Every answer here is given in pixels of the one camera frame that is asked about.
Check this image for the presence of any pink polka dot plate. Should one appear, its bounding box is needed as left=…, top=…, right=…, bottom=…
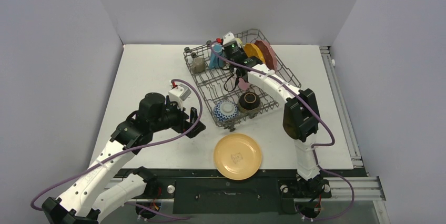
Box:
left=254, top=40, right=278, bottom=71

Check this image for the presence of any light pink bottom plate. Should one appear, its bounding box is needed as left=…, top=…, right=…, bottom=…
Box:
left=237, top=78, right=250, bottom=91

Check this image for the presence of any orange patterned small bowl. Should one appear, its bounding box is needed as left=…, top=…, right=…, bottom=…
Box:
left=213, top=99, right=239, bottom=122

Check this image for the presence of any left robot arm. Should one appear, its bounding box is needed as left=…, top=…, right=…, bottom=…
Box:
left=42, top=93, right=206, bottom=223

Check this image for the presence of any yellow plate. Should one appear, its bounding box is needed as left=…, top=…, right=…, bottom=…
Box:
left=244, top=43, right=266, bottom=64

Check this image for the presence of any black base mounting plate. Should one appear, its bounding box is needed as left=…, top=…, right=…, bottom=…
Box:
left=136, top=169, right=332, bottom=214

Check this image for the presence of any dark brown glazed bowl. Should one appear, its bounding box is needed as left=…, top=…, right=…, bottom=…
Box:
left=238, top=91, right=261, bottom=113

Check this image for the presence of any small grey cup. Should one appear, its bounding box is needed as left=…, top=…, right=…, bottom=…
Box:
left=191, top=57, right=206, bottom=74

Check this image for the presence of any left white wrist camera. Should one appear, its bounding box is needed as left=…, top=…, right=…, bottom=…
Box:
left=168, top=84, right=191, bottom=110

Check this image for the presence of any beige bear print plate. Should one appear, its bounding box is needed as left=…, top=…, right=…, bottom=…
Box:
left=213, top=133, right=262, bottom=180

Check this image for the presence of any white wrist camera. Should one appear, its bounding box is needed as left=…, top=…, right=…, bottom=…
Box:
left=222, top=32, right=235, bottom=46
left=168, top=84, right=191, bottom=110

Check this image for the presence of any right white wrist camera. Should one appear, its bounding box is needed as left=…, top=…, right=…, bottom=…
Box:
left=222, top=32, right=235, bottom=46

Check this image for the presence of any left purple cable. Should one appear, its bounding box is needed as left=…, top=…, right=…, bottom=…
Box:
left=30, top=78, right=204, bottom=211

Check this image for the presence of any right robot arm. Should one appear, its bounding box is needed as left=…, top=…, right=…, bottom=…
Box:
left=221, top=40, right=330, bottom=196

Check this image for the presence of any blue handled white mug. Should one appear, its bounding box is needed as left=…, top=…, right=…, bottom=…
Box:
left=209, top=43, right=225, bottom=69

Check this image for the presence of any grey wire dish rack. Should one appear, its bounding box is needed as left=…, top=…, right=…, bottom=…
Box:
left=184, top=29, right=309, bottom=131

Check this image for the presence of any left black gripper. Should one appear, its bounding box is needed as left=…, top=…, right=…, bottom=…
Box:
left=150, top=97, right=205, bottom=138

